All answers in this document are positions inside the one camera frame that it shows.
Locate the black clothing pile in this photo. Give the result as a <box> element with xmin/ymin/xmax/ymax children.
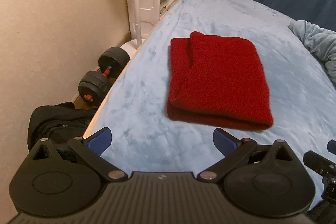
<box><xmin>27</xmin><ymin>102</ymin><xmax>97</xmax><ymax>150</ymax></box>

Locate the grey-blue fleece blanket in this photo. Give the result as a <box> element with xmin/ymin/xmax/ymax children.
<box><xmin>288</xmin><ymin>20</ymin><xmax>336</xmax><ymax>85</ymax></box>

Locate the black dumbbell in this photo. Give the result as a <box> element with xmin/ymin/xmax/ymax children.
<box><xmin>77</xmin><ymin>47</ymin><xmax>130</xmax><ymax>106</ymax></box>

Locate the white standing fan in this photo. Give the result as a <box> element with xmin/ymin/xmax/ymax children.
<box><xmin>121</xmin><ymin>0</ymin><xmax>142</xmax><ymax>59</ymax></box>

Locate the red knit sweater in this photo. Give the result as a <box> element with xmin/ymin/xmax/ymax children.
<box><xmin>167</xmin><ymin>31</ymin><xmax>273</xmax><ymax>131</ymax></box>

